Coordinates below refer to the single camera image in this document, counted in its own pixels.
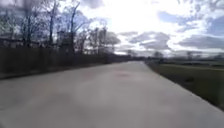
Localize grey paved path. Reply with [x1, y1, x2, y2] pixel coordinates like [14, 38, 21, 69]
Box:
[0, 60, 224, 128]

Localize dark fence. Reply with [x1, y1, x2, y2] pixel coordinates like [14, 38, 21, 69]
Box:
[0, 44, 134, 78]

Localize row of bare trees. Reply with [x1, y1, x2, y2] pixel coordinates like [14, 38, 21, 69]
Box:
[0, 0, 123, 58]

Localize distant row of trees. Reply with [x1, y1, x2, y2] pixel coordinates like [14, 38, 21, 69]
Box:
[126, 49, 224, 63]

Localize green grass field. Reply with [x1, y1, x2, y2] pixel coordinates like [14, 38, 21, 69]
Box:
[146, 61, 224, 111]

